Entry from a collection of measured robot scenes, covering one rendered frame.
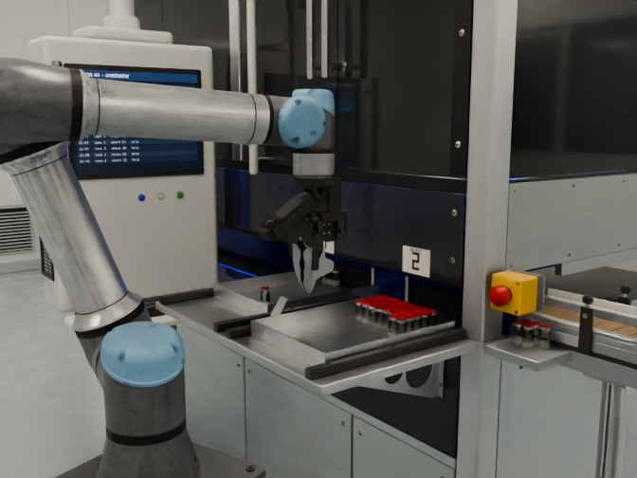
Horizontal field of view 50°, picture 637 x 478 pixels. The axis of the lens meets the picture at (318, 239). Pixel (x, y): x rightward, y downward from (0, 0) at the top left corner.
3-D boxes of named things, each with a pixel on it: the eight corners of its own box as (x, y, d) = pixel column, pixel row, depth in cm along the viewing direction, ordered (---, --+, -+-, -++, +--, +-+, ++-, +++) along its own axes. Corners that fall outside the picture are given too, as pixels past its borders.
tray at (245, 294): (318, 279, 196) (318, 266, 195) (379, 297, 175) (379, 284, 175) (213, 297, 176) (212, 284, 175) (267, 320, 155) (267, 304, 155)
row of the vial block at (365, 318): (360, 318, 156) (360, 298, 155) (416, 338, 142) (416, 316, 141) (353, 320, 155) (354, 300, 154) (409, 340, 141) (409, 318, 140)
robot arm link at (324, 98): (280, 90, 122) (322, 91, 125) (281, 152, 123) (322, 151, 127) (299, 87, 115) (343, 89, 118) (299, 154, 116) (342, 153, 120)
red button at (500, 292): (499, 302, 134) (500, 282, 134) (516, 306, 131) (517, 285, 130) (486, 304, 132) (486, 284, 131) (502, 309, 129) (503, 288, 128)
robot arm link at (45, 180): (114, 416, 105) (-54, 73, 88) (99, 384, 118) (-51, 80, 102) (185, 378, 110) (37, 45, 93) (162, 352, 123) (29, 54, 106)
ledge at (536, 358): (526, 340, 147) (527, 332, 146) (580, 357, 136) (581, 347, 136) (483, 353, 138) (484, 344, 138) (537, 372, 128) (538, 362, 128)
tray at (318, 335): (373, 310, 164) (373, 296, 163) (454, 337, 143) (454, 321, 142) (250, 336, 144) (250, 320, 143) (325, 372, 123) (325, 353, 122)
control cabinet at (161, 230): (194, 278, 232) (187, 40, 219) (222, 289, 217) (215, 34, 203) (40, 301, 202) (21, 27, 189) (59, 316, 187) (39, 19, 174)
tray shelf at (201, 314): (308, 282, 200) (308, 276, 200) (500, 343, 145) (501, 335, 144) (154, 308, 172) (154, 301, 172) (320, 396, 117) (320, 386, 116)
